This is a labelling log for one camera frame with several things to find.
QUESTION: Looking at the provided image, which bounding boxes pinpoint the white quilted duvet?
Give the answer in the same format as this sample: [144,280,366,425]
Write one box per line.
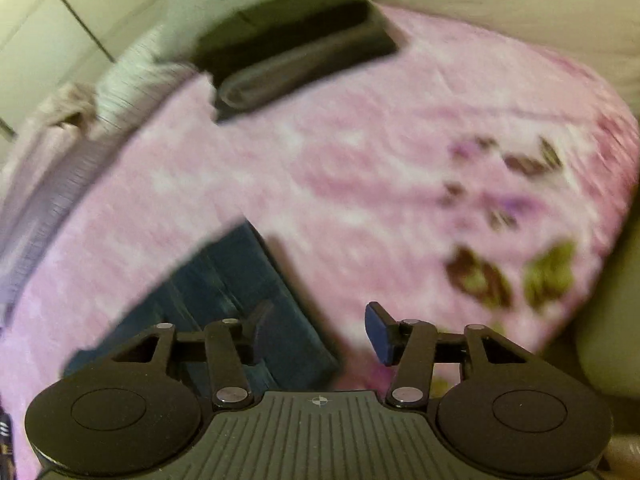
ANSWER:
[165,0,640,401]

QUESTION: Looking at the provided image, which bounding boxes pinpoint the grey-lilac ribbed pillow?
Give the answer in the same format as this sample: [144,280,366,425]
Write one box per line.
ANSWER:
[97,25,197,132]

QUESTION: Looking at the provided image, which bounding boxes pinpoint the white wardrobe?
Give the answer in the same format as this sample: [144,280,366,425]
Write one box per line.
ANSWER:
[0,0,171,142]

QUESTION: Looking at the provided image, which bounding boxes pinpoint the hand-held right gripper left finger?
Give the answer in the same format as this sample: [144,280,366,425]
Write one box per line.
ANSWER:
[112,301,275,408]

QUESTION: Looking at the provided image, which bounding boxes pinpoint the blue jeans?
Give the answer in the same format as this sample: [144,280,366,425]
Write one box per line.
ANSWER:
[62,222,346,397]

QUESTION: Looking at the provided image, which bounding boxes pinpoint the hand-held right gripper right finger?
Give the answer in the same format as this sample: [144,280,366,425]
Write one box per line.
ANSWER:
[365,301,531,408]

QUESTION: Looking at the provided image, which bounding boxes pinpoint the pink floral blanket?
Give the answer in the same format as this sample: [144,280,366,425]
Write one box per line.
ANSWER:
[0,5,640,480]

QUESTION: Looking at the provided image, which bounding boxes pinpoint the black garment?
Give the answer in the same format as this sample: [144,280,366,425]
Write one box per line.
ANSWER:
[192,0,401,124]

